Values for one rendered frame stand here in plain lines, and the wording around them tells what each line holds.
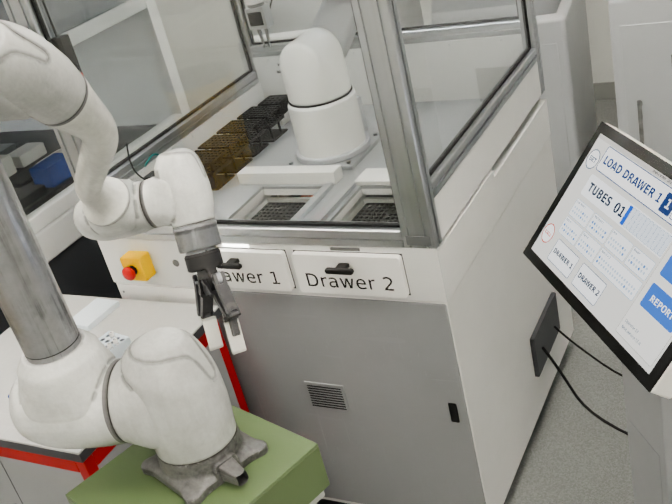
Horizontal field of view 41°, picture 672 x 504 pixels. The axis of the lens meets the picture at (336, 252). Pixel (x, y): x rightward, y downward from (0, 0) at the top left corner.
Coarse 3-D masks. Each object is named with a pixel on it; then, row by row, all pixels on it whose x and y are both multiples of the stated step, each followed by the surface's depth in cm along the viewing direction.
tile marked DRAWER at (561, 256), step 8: (560, 240) 175; (552, 248) 176; (560, 248) 174; (568, 248) 172; (552, 256) 175; (560, 256) 173; (568, 256) 171; (576, 256) 168; (560, 264) 172; (568, 264) 170; (560, 272) 171; (568, 272) 169
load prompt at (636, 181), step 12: (612, 156) 169; (624, 156) 166; (600, 168) 171; (612, 168) 168; (624, 168) 164; (636, 168) 161; (612, 180) 166; (624, 180) 163; (636, 180) 160; (648, 180) 157; (660, 180) 154; (636, 192) 159; (648, 192) 156; (660, 192) 153; (648, 204) 155; (660, 204) 152; (660, 216) 151
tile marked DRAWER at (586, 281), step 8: (584, 264) 165; (584, 272) 165; (592, 272) 162; (576, 280) 166; (584, 280) 164; (592, 280) 162; (600, 280) 160; (576, 288) 165; (584, 288) 163; (592, 288) 161; (600, 288) 159; (584, 296) 162; (592, 296) 160; (592, 304) 159
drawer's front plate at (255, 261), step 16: (224, 256) 227; (240, 256) 224; (256, 256) 222; (272, 256) 220; (240, 272) 227; (256, 272) 225; (288, 272) 221; (256, 288) 228; (272, 288) 225; (288, 288) 223
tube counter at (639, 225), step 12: (624, 204) 161; (612, 216) 163; (624, 216) 160; (636, 216) 157; (648, 216) 154; (624, 228) 159; (636, 228) 156; (648, 228) 153; (660, 228) 150; (648, 240) 152; (660, 240) 149; (660, 252) 148
